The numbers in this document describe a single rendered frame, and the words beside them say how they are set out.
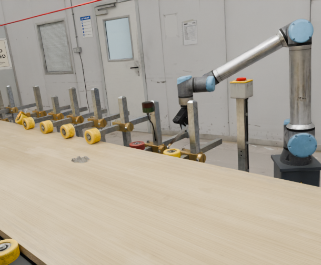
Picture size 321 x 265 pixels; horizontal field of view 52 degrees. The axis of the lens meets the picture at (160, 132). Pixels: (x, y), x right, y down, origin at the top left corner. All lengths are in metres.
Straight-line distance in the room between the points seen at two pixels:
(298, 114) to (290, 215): 1.01
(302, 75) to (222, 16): 2.66
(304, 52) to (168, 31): 3.18
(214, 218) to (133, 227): 0.23
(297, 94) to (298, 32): 0.32
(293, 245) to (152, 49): 4.37
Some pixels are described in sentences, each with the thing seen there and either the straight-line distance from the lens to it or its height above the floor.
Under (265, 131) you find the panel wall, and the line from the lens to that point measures 4.39.
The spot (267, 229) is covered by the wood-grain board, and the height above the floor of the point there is 0.90.
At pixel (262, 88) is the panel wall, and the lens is 4.29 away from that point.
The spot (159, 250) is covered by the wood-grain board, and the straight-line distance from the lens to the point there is 0.86.
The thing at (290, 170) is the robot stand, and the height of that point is 0.59.
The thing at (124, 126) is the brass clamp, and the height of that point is 0.96.
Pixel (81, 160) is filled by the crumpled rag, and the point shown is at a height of 0.91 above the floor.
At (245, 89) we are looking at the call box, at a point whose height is 1.19.
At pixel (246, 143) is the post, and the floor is 0.95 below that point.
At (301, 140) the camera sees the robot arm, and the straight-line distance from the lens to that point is 1.94.
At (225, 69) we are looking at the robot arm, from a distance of 2.03.
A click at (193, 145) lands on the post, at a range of 1.59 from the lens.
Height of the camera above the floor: 1.40
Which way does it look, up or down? 15 degrees down
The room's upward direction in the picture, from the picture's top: 5 degrees counter-clockwise
